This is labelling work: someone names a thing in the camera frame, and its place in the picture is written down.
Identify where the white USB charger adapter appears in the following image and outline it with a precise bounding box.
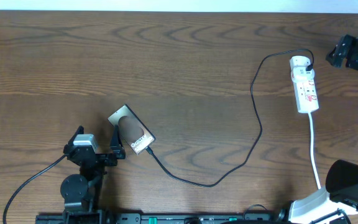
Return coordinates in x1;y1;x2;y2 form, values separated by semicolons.
290;55;315;82

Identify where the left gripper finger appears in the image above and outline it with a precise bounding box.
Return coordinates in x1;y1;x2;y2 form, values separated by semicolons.
109;124;126;154
68;126;84;146

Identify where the white power strip cord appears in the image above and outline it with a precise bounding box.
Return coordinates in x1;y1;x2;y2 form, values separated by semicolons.
307;112;323;190

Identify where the black charging cable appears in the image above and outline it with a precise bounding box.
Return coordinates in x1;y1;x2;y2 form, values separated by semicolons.
145;49;315;188

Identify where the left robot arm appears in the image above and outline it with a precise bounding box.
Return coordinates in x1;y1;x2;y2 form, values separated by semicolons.
60;125;126;224

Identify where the bronze Galaxy smartphone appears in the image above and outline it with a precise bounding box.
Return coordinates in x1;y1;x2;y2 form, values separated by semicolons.
108;104;155;154

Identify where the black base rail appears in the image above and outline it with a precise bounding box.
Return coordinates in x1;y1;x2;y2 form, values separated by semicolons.
35;205;289;224

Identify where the white power strip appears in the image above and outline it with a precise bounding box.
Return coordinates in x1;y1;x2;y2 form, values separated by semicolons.
291;66;319;114

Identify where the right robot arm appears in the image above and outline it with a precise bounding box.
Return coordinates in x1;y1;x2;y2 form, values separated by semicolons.
276;35;358;223

